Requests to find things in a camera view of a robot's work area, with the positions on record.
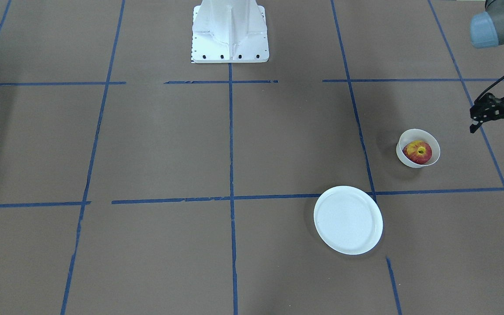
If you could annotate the red yellow apple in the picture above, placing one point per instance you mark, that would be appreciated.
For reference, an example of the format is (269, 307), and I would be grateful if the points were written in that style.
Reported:
(419, 152)

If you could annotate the white plastic bowl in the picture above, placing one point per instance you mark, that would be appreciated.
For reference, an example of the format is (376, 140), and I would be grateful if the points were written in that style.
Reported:
(416, 134)

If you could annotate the white round plate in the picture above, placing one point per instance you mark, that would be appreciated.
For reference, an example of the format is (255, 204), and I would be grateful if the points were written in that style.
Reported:
(348, 220)

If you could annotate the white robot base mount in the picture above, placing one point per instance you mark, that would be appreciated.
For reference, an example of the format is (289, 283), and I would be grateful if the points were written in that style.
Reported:
(229, 31)

